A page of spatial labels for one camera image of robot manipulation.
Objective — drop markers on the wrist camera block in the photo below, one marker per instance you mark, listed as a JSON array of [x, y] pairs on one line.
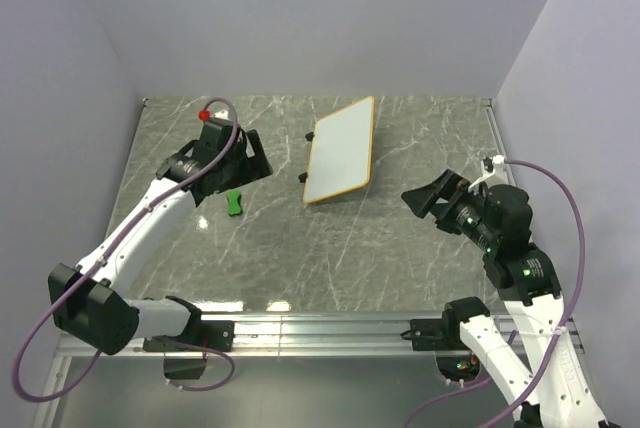
[[215, 133], [508, 214]]

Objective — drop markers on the green whiteboard eraser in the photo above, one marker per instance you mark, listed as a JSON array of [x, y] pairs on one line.
[[234, 203]]

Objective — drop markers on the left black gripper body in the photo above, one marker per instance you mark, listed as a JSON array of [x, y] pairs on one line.
[[246, 169]]

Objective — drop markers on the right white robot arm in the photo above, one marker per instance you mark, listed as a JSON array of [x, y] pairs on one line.
[[546, 387]]

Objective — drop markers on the black whiteboard stand feet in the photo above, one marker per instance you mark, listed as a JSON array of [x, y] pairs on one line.
[[308, 145]]

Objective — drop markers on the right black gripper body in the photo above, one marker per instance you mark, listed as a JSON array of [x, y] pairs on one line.
[[462, 212]]

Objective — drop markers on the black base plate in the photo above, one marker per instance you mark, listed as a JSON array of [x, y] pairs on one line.
[[214, 334], [430, 334]]

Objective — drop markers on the aluminium mounting rail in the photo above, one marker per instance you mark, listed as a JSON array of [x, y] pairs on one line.
[[339, 334]]

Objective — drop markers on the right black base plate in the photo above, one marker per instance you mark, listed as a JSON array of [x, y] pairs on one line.
[[430, 334]]

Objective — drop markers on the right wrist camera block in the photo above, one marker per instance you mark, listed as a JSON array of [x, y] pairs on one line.
[[508, 214]]

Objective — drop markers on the orange framed whiteboard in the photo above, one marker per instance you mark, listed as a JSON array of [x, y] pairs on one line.
[[340, 159]]

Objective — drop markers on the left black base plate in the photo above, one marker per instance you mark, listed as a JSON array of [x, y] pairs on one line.
[[214, 334]]

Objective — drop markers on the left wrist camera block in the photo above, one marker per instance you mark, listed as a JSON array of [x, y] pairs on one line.
[[215, 133]]

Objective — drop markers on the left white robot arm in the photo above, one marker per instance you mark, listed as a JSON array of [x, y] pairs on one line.
[[88, 299]]

